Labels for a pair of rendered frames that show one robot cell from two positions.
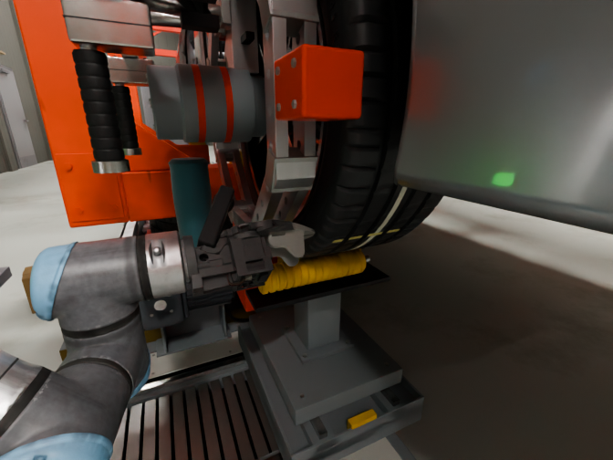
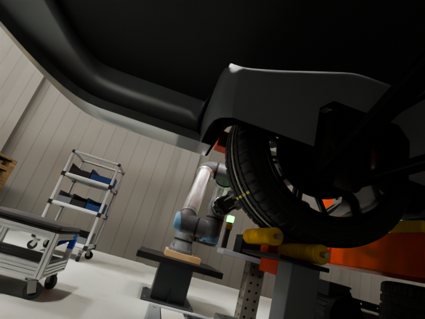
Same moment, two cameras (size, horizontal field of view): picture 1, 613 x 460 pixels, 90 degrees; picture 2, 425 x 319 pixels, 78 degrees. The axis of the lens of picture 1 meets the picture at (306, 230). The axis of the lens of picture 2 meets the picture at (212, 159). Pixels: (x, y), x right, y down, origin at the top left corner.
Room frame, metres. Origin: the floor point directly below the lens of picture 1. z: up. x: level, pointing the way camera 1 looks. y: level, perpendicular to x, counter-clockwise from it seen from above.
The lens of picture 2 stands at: (0.67, -1.01, 0.41)
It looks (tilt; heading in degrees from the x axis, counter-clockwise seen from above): 19 degrees up; 108
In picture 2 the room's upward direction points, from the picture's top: 16 degrees clockwise
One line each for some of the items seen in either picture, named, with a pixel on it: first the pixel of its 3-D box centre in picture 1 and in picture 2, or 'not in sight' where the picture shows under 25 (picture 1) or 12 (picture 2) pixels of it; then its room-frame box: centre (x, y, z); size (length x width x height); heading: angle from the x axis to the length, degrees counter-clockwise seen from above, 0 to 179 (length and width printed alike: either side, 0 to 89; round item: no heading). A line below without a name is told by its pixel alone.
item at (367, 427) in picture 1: (316, 364); not in sight; (0.75, -0.03, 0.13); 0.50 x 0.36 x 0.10; 25
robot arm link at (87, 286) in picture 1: (98, 277); (217, 208); (0.36, 0.27, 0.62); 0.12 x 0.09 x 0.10; 115
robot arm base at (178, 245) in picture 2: not in sight; (181, 245); (-0.04, 1.06, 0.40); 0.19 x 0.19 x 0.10
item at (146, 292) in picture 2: not in sight; (171, 278); (-0.04, 1.07, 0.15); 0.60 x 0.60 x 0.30; 25
